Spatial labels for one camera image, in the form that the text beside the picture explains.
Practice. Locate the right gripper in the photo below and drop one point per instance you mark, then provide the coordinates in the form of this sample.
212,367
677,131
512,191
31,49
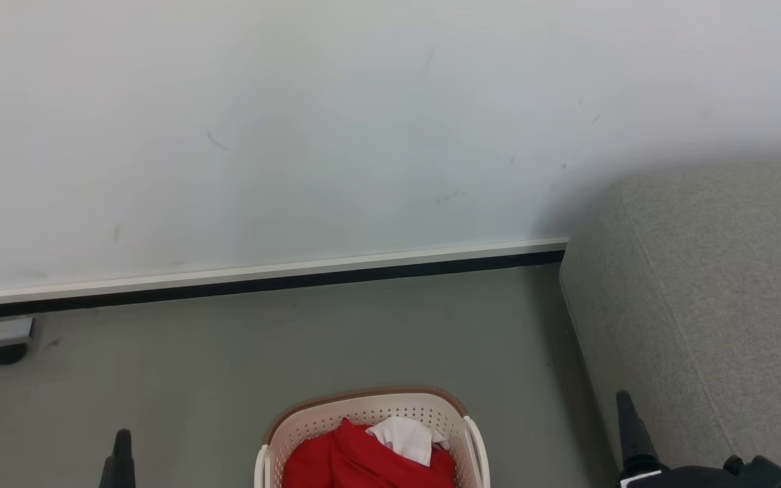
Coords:
716,478

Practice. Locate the grey fabric sofa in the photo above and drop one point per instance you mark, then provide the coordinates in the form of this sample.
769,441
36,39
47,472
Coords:
736,305

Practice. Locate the red printed shirt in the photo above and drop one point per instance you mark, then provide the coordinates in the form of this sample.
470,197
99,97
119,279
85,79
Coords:
350,461

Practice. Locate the cream perforated laundry basket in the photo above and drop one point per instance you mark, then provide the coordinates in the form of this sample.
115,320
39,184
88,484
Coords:
363,410

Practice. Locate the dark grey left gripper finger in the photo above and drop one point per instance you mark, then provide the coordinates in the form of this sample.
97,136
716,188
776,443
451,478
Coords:
123,468

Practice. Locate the white cloth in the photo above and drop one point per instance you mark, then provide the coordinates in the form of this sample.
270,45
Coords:
407,437

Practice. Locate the black caster wheel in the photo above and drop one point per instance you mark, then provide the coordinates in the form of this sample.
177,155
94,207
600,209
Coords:
5,354

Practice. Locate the white and black baseboard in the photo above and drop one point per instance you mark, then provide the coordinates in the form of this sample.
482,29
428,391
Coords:
295,271

